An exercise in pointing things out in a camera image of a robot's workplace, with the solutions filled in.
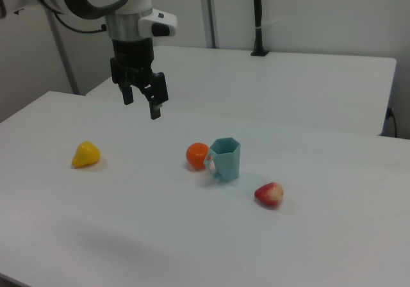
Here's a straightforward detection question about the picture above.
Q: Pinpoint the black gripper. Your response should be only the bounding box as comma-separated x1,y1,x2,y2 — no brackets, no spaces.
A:
110,37,170,120

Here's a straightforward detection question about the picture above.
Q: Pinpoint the teal faceted mug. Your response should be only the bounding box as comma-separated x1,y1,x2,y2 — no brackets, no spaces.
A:
203,137,242,183

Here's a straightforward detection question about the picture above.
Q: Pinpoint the orange toy fruit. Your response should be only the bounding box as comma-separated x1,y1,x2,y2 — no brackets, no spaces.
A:
186,142,211,172

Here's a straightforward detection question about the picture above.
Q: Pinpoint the yellow toy pear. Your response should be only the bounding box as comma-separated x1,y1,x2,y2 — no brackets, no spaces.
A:
71,141,101,168

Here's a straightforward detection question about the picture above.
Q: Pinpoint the black pole with base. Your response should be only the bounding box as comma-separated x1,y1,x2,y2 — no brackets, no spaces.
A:
250,0,270,57

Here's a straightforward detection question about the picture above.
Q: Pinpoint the red toy strawberry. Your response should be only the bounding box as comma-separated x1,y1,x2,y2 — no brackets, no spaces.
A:
254,182,284,208

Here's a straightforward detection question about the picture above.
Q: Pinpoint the grey partition post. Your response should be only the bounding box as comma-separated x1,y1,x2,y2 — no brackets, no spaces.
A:
197,0,220,49
44,10,81,95

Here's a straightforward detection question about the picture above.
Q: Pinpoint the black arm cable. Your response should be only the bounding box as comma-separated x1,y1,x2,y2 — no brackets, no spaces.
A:
53,11,108,35

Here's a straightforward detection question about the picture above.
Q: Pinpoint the black cable at wall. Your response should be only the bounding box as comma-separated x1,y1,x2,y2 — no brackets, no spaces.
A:
386,106,398,138

